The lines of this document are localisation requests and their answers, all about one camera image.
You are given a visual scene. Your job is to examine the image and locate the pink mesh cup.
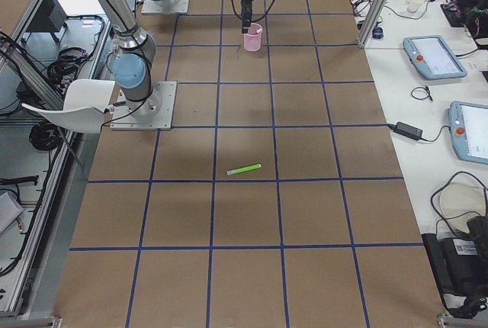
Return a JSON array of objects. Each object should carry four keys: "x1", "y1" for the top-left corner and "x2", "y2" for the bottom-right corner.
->
[{"x1": 243, "y1": 23, "x2": 263, "y2": 52}]

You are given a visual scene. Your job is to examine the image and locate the green pen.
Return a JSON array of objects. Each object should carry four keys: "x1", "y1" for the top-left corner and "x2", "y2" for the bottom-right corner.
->
[{"x1": 226, "y1": 163, "x2": 262, "y2": 175}]

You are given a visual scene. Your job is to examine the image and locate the teach pendant far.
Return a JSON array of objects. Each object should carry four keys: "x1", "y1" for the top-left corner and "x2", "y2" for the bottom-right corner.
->
[{"x1": 403, "y1": 35, "x2": 467, "y2": 80}]

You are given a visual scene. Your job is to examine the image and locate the teach pendant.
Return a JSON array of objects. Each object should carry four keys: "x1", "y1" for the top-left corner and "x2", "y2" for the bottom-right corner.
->
[
  {"x1": 448, "y1": 101, "x2": 488, "y2": 164},
  {"x1": 403, "y1": 35, "x2": 467, "y2": 80}
]

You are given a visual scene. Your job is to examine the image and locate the black power adapter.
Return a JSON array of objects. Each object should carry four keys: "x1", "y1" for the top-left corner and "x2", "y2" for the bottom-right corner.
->
[{"x1": 387, "y1": 121, "x2": 422, "y2": 141}]

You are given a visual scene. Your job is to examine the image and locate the teach pendant near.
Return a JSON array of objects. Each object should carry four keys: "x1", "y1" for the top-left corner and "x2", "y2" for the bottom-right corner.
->
[{"x1": 448, "y1": 101, "x2": 488, "y2": 164}]

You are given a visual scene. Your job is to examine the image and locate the aluminium frame post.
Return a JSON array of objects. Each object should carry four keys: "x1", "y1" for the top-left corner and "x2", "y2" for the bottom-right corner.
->
[{"x1": 357, "y1": 0, "x2": 386, "y2": 49}]

